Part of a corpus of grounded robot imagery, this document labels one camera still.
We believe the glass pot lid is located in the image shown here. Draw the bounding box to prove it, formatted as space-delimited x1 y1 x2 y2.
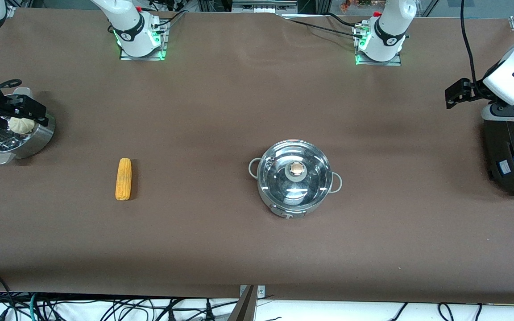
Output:
257 140 332 206

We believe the grey power strip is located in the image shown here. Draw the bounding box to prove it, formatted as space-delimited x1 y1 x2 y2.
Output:
232 0 298 14

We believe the steel steamer pot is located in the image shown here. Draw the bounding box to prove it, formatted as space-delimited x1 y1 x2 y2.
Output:
0 87 56 165

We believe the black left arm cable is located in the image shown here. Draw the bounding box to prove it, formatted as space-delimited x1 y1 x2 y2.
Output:
460 0 485 87

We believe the silver table bracket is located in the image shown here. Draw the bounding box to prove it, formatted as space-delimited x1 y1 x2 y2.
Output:
239 284 265 298

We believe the orange floral object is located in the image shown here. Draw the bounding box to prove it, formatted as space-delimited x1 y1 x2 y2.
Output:
340 0 376 12

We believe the black base cable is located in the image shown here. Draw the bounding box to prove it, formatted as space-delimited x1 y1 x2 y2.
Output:
326 12 365 29
280 16 365 39
152 10 189 29

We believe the white steamed bun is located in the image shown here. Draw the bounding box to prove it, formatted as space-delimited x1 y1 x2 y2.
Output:
8 117 35 134

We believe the yellow corn cob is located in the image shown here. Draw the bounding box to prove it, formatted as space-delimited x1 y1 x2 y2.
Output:
115 158 133 201

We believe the dark metal bar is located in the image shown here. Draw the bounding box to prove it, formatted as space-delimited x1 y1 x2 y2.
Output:
228 285 257 321

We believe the stainless steel cooking pot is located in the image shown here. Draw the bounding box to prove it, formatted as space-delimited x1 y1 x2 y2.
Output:
249 140 343 219

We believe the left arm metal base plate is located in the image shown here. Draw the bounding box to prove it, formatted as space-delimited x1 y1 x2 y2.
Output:
355 25 402 66

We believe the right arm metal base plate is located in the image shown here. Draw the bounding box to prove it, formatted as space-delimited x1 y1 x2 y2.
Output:
120 18 167 61

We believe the brown table mat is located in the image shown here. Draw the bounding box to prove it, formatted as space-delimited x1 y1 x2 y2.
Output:
0 8 514 305

